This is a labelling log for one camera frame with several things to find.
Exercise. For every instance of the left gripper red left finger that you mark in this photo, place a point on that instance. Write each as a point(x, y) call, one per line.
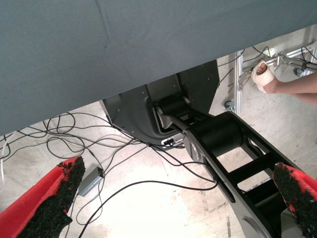
point(29, 210)

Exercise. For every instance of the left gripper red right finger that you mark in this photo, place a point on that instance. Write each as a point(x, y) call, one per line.
point(302, 198)

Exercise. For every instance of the dark grey robot base housing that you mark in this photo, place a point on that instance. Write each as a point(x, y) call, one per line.
point(131, 114)

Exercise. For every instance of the grey power adapter box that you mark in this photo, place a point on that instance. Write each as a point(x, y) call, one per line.
point(90, 182)

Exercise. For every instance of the black robot torso linkage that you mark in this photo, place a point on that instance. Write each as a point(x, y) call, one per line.
point(215, 134)

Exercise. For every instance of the small caster wheel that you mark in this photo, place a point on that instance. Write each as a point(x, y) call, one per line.
point(229, 105)

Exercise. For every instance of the person foot in beige slipper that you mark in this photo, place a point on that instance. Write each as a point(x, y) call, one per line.
point(262, 78)

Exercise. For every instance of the dark grey table cloth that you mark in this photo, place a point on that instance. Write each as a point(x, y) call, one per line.
point(123, 49)

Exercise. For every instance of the aluminium profile frame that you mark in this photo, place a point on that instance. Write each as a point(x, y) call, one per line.
point(239, 99)

